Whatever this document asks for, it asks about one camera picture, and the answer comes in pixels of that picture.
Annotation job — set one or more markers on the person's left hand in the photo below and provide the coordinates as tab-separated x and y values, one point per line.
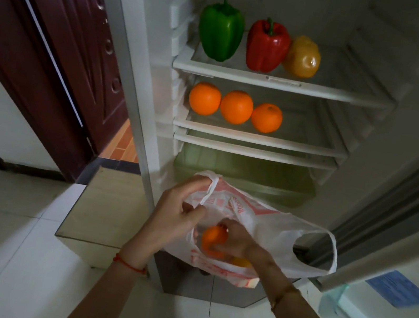
167	218

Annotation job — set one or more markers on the person's right hand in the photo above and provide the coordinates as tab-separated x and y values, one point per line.
243	244

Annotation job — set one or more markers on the yellow apple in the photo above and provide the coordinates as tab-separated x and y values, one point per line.
241	262

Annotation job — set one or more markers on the orange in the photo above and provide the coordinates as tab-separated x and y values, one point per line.
266	118
236	107
204	98
212	237

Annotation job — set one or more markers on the white red-printed plastic bag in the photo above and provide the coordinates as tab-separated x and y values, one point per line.
285	233

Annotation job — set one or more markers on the yellow bell pepper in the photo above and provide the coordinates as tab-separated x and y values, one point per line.
302	58

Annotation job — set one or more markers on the green bell pepper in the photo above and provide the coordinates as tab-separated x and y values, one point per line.
220	28

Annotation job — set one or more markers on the red bell pepper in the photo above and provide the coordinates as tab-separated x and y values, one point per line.
267	46

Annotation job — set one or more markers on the dark red refrigerator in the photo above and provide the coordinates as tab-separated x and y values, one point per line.
412	118

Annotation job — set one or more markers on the beige small cabinet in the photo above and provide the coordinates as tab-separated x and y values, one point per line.
104	211

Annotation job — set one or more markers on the white crisper cover shelf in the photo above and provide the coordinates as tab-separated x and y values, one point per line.
258	152

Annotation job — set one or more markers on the narrow white glass shelf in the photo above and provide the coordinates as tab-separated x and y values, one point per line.
302	132

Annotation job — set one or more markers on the blue inner door sticker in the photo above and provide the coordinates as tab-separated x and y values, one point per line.
399	289

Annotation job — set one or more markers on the wide white glass shelf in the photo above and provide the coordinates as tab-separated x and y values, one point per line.
346	81

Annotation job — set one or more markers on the dark wooden door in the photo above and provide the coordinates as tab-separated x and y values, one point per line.
66	32

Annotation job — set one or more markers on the dark wooden door frame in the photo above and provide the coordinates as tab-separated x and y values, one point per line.
13	64

